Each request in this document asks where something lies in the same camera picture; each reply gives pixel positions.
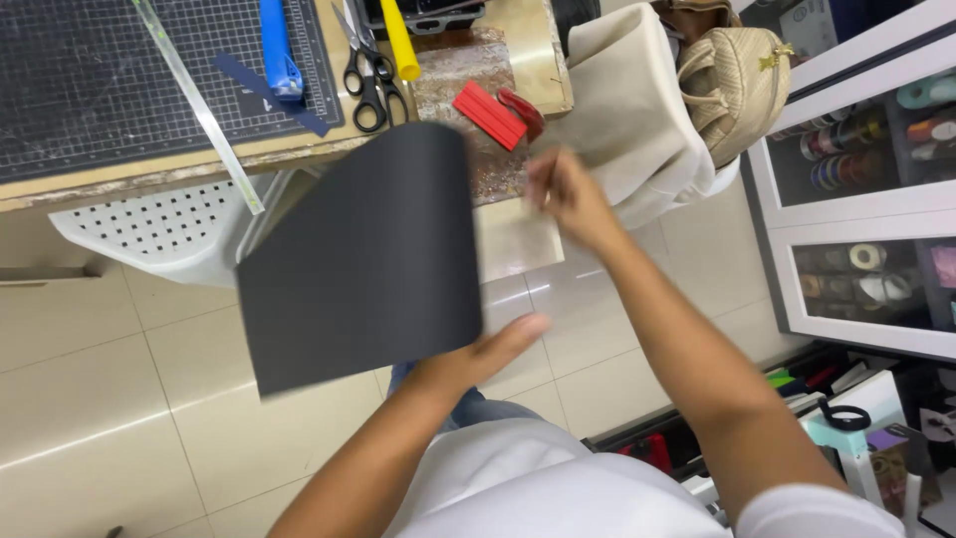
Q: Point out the person's right hand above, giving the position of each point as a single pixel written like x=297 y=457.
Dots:
x=571 y=196

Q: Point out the person's left hand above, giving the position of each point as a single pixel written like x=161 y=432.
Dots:
x=478 y=351

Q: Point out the person's right fingers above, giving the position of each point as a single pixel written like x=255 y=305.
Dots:
x=544 y=179

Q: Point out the black paper sheet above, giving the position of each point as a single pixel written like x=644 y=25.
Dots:
x=358 y=261

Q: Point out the red ribbed block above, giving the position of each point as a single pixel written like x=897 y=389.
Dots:
x=489 y=114

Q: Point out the glittery paper sheet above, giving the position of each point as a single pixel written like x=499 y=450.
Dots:
x=478 y=97

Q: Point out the beige cloth bag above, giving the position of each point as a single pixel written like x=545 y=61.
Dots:
x=635 y=112

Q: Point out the yellow tube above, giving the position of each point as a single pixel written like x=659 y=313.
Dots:
x=399 y=41

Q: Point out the black tray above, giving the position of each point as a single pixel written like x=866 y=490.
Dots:
x=422 y=13

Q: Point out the woven straw handbag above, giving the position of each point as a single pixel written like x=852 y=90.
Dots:
x=736 y=86

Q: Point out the person's blue jeans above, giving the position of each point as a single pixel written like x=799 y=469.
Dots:
x=470 y=407

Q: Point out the dark blue paper strip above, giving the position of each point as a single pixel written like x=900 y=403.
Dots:
x=269 y=93

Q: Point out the white glass door cabinet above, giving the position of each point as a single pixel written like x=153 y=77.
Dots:
x=859 y=187

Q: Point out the person's white shirt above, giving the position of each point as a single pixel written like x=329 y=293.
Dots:
x=597 y=493

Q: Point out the clear plastic ruler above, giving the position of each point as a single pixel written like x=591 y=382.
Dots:
x=196 y=104

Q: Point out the white perforated plastic stool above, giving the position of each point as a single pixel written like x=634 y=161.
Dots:
x=160 y=228

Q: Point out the heap of craft supplies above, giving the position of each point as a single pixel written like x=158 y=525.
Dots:
x=844 y=433

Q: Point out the black cutting mat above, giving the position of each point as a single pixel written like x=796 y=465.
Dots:
x=142 y=75

